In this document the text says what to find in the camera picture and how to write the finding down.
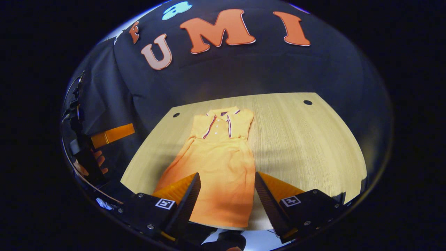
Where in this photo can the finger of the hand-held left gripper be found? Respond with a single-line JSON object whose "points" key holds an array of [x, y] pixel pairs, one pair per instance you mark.
{"points": [[113, 136]]}

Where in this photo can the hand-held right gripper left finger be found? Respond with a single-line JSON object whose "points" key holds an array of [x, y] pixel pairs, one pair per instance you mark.
{"points": [[186, 205]]}

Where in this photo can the black backdrop cloth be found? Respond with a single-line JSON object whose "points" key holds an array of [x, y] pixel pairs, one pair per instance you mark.
{"points": [[244, 69]]}

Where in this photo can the person's dark clothing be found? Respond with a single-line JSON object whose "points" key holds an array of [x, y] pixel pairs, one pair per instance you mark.
{"points": [[216, 240]]}

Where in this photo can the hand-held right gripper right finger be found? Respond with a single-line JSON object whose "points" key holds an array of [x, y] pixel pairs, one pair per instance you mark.
{"points": [[270, 205]]}

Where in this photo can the orange T-shirt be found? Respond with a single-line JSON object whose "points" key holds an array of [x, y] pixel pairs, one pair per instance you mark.
{"points": [[216, 157]]}

